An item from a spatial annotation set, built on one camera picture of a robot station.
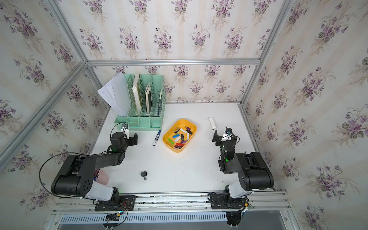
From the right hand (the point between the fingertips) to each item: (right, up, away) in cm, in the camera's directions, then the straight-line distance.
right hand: (225, 131), depth 90 cm
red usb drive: (-30, -10, +5) cm, 32 cm away
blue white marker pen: (-46, -5, +8) cm, 47 cm away
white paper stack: (-73, +27, +8) cm, 79 cm away
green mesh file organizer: (-55, +6, +15) cm, 57 cm away
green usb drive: (-36, -7, +7) cm, 37 cm away
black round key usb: (-50, -24, -8) cm, 56 cm away
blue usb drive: (-32, -4, +9) cm, 34 cm away
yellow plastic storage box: (-28, +4, +13) cm, 31 cm away
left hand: (-63, -2, +3) cm, 63 cm away
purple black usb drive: (-23, -1, +12) cm, 26 cm away
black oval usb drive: (-31, 0, +14) cm, 34 cm away
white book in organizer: (-58, +27, +5) cm, 64 cm away
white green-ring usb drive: (-26, -1, +12) cm, 29 cm away
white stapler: (-6, +5, +14) cm, 16 cm away
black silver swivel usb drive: (-28, -5, +9) cm, 30 cm away
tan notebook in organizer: (-52, +24, +9) cm, 58 cm away
